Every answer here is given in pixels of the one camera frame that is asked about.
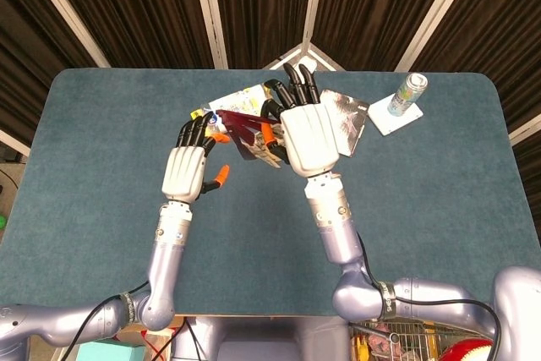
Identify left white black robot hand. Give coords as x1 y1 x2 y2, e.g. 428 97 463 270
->
161 112 232 204

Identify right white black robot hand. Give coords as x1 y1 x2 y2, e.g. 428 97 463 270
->
260 63 342 178

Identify red ribbed paper folding fan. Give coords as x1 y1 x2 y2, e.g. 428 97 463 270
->
216 109 288 170

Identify black white printed booklet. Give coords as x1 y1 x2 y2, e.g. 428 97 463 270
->
319 89 371 157

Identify small black white carton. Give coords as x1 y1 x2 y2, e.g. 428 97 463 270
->
295 55 318 77

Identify blue felt table mat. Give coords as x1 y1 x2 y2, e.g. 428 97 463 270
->
0 67 541 319

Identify white yellow snack package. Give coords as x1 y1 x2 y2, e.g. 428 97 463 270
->
189 84 276 136

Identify white square coaster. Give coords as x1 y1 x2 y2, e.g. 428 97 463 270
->
367 95 424 137

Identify light green drink can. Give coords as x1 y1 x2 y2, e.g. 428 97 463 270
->
386 73 429 117

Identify dark brown curtain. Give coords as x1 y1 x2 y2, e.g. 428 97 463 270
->
0 0 541 176

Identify white red plastic bag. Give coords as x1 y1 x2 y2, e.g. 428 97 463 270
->
139 326 178 361

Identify lavender robot torso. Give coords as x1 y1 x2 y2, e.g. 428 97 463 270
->
171 315 352 361

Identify teal box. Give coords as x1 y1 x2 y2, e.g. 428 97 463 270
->
75 339 147 361

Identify red white ball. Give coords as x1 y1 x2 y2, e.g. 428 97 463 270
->
438 337 495 361

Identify white frame base rails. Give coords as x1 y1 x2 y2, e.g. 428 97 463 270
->
261 42 346 73

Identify black torso cable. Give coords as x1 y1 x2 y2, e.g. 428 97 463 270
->
150 317 204 361

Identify white frame rail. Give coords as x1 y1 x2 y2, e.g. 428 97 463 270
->
0 129 31 157
508 113 541 146

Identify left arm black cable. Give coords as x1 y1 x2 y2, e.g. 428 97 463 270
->
65 280 151 361

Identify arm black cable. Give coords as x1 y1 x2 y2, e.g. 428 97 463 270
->
65 280 151 361
354 229 502 349

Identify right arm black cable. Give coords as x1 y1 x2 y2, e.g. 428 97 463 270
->
354 229 502 349

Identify wire mesh basket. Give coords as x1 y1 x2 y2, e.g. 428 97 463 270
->
348 318 495 361

